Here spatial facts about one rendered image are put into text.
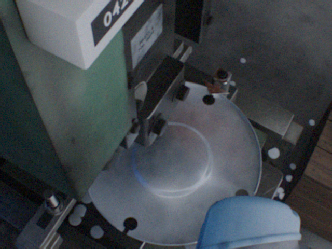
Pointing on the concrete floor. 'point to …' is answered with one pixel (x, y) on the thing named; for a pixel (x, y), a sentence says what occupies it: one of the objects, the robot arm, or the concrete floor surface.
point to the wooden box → (314, 182)
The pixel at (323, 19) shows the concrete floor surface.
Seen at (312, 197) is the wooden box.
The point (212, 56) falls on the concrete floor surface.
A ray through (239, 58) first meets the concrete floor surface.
